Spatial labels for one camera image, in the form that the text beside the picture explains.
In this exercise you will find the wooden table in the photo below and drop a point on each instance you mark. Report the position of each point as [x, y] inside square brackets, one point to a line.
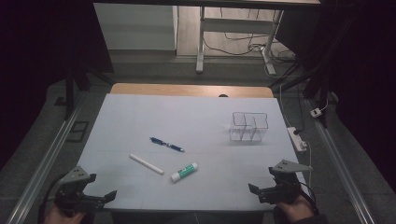
[186, 90]

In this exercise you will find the person's right hand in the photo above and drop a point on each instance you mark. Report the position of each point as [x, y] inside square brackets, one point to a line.
[295, 211]

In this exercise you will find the blue pen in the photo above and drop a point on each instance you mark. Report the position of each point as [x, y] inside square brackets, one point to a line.
[167, 144]

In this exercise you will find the white cabinet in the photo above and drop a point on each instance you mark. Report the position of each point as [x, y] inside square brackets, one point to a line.
[137, 26]

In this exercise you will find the white pen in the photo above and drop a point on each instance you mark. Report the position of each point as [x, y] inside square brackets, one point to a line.
[146, 164]

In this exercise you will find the black floor frame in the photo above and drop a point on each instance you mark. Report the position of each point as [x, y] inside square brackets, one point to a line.
[73, 132]

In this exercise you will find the white desk frame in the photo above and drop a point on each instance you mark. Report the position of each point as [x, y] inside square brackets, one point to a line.
[232, 25]

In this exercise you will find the white table mat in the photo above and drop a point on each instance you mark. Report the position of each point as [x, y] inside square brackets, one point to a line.
[193, 189]

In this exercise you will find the white and green glue stick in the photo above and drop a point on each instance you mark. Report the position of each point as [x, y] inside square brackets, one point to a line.
[184, 172]

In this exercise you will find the aluminium rail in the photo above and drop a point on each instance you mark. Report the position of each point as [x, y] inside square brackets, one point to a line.
[40, 171]
[339, 171]

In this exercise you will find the white adapter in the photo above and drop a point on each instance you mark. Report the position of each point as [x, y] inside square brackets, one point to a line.
[316, 112]

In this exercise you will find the black stand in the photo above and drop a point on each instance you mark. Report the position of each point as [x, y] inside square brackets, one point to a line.
[314, 81]
[70, 90]

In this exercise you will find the person's left hand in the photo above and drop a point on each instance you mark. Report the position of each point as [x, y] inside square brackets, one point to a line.
[59, 217]

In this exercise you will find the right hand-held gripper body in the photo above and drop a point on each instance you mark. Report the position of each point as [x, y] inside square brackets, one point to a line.
[285, 189]

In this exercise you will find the white power strip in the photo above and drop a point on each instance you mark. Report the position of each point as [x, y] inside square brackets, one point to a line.
[296, 139]

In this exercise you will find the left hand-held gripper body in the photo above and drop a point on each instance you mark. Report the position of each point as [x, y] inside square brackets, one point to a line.
[73, 199]

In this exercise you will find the clear plastic organizer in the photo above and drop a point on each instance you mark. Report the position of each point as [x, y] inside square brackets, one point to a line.
[249, 132]

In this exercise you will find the black plug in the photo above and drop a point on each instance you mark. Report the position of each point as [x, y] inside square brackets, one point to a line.
[297, 131]

